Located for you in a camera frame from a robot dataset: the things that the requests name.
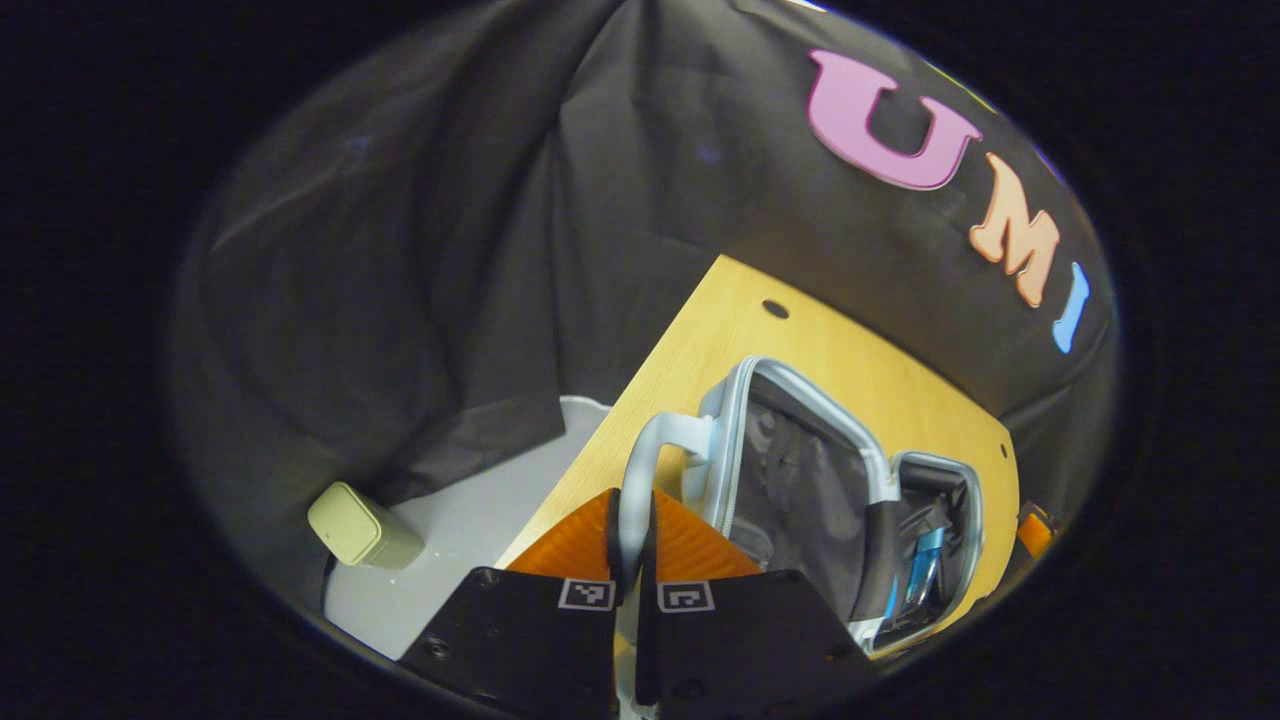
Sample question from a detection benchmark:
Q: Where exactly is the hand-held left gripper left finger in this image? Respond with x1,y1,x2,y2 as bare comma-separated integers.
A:
400,488,619,720

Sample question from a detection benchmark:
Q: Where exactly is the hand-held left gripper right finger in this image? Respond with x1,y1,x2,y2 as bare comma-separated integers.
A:
635,490,881,720

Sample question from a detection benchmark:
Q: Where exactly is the blue green cosmetic tube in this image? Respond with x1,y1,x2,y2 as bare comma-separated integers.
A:
900,527,946,611

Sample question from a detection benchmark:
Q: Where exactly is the light blue suitcase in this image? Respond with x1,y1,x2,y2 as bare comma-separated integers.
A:
612,355,986,720

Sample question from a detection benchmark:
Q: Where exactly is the pale green bin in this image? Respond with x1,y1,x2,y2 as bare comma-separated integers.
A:
308,482,426,571

